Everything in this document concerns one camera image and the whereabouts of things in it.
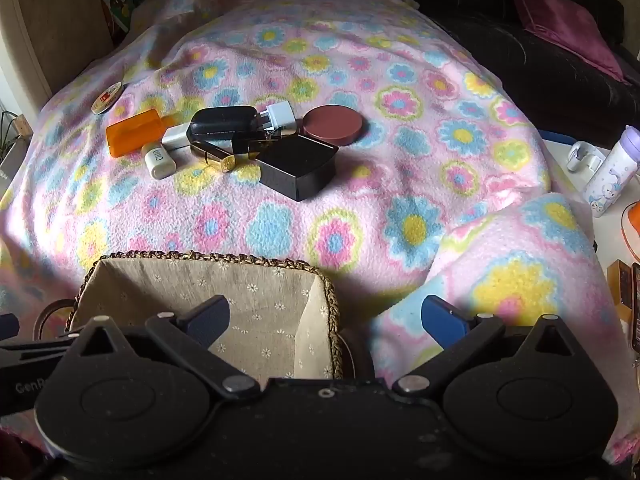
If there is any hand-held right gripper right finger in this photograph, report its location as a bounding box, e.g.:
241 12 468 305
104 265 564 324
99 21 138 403
391 295 581 399

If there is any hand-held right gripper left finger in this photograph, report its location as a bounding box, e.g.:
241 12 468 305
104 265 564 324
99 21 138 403
64 295 262 401

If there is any woven basket with cloth lining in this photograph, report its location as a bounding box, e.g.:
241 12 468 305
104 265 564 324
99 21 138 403
34 250 376 382

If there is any amber glass bottle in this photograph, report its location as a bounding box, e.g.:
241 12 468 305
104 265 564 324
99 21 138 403
190 141 240 174

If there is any small white tube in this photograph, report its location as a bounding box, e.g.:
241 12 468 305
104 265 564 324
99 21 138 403
141 141 175 180

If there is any black square box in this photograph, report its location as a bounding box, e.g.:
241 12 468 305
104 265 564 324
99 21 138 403
256 134 340 202

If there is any white charger block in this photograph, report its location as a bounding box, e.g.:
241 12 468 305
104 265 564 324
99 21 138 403
161 122 194 150

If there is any black glasses case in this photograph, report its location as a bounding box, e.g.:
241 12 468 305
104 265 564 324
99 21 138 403
186 105 262 149

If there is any orange translucent plastic box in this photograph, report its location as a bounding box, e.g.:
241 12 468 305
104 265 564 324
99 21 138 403
106 109 176 158

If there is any white plug adapter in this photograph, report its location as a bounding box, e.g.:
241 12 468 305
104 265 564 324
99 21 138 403
256 101 297 137

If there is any pink floral fleece blanket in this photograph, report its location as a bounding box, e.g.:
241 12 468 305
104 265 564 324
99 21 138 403
0 0 640 467

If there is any amber brown box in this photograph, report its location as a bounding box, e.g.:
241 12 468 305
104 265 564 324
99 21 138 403
606 259 635 330

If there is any orange-rimmed object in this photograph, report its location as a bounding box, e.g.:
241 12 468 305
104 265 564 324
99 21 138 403
621 205 640 252

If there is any white plastic holder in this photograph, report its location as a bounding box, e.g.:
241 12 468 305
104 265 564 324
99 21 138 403
566 141 606 174

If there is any white and purple bottle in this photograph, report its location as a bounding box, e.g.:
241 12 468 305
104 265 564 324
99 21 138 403
582 126 640 218

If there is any round tin with red label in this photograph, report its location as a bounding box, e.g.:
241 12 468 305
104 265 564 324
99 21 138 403
91 81 124 114

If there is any black sofa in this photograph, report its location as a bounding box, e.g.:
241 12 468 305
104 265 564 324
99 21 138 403
395 0 640 149

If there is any wooden board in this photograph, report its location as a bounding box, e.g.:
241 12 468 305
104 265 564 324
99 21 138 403
12 0 114 106

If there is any maroon pillow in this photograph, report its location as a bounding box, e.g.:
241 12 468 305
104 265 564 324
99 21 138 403
506 0 629 84

